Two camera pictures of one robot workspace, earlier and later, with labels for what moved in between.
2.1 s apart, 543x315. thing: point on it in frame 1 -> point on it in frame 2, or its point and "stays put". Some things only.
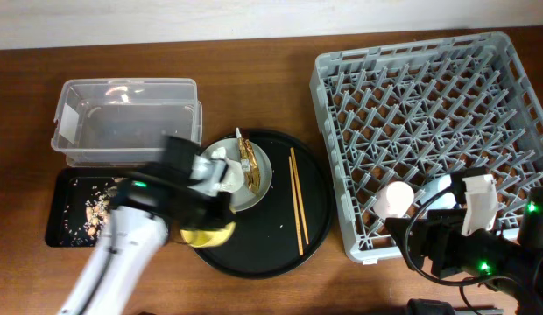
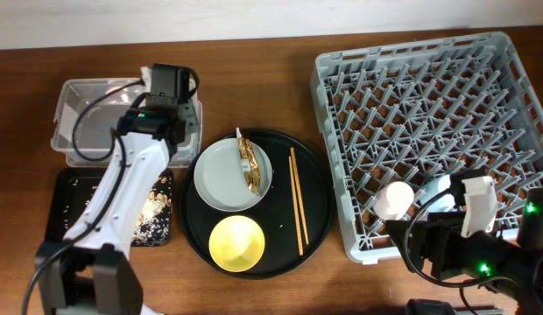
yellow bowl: x=204 y=239 -> x=236 y=244
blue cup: x=433 y=185 stays put
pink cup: x=393 y=200 stays put
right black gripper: x=445 y=231 stays put
